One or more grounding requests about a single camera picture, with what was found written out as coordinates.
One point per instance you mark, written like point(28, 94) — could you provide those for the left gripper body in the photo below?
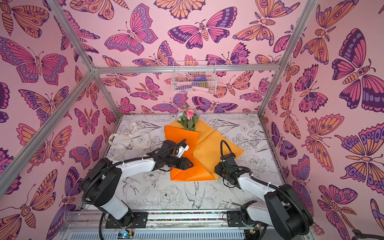
point(167, 159)

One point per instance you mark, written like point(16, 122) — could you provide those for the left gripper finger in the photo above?
point(184, 164)
point(173, 164)

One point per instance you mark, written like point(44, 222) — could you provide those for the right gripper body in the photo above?
point(225, 168)

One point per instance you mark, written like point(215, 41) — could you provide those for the orange wrapping paper sheet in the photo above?
point(204, 151)

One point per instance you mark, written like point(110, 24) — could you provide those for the pink fake rose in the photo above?
point(190, 113)

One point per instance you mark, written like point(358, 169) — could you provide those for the white fake flower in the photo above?
point(182, 119)

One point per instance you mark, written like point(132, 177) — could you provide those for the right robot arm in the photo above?
point(285, 211)

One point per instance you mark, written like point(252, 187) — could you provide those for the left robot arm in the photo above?
point(100, 185)

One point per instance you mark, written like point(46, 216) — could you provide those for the white ribbon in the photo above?
point(133, 139)

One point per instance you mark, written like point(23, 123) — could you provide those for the green circuit board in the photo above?
point(125, 235)

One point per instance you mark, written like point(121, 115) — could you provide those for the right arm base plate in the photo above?
point(240, 218)

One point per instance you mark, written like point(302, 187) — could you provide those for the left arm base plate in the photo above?
point(135, 220)

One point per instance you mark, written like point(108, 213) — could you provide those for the white wire basket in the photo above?
point(194, 77)

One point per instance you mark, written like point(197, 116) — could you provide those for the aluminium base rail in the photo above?
point(165, 225)

